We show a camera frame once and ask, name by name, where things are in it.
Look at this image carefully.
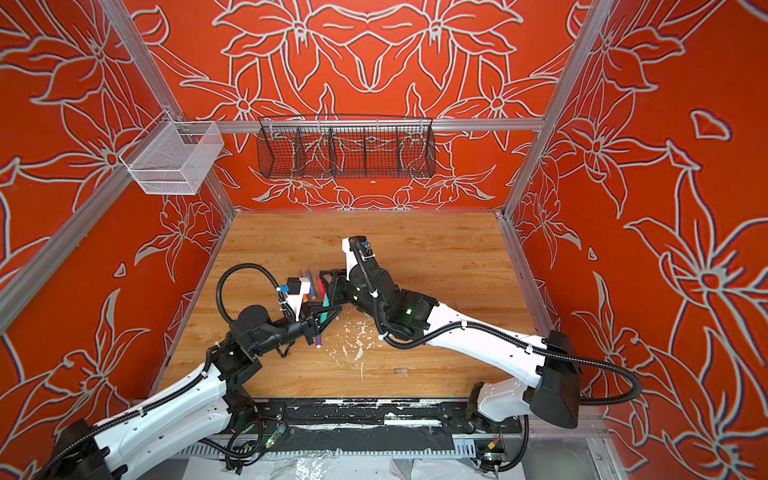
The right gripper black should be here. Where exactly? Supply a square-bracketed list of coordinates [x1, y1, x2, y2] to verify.
[314, 267, 390, 325]

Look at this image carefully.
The green marker pen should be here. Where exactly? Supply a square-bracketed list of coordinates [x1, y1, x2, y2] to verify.
[320, 293, 330, 324]

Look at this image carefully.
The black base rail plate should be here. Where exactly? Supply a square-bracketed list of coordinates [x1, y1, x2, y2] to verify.
[249, 398, 522, 456]

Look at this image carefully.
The blue marker pen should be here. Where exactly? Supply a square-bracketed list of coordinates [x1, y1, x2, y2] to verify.
[305, 268, 317, 300]

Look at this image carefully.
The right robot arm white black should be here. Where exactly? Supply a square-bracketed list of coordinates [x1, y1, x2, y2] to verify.
[320, 255, 642, 429]

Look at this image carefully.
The grey cable duct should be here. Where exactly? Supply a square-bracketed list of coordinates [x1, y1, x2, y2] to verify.
[131, 439, 481, 462]

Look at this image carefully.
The black wire basket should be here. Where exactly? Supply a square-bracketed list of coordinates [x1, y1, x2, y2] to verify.
[256, 116, 437, 180]

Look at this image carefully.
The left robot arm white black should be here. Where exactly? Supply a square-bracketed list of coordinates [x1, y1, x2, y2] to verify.
[35, 263, 348, 479]

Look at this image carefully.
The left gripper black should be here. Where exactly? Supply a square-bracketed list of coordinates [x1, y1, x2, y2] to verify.
[253, 300, 340, 358]

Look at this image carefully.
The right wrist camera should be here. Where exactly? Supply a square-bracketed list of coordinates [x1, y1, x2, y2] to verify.
[342, 236, 369, 272]

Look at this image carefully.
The white mesh basket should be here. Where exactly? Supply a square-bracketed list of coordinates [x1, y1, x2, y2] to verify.
[120, 121, 224, 196]

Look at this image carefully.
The pink marker pen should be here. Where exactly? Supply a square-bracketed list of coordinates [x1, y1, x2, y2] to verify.
[317, 278, 326, 302]

